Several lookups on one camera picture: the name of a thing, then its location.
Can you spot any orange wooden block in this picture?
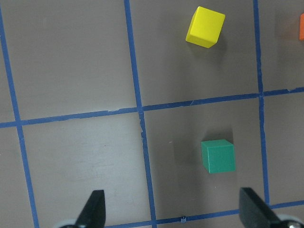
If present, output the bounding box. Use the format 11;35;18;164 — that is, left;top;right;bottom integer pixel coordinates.
299;13;304;41

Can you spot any yellow wooden block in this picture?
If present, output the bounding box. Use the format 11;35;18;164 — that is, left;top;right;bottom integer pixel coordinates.
185;6;226;48

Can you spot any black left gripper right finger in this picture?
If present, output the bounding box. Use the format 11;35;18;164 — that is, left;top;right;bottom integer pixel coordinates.
239;187;284;228

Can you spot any green wooden block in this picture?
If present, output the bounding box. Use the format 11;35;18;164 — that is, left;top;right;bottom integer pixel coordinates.
201;139;236;174

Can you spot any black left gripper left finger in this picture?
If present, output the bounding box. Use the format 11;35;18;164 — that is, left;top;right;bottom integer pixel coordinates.
75;190;105;228

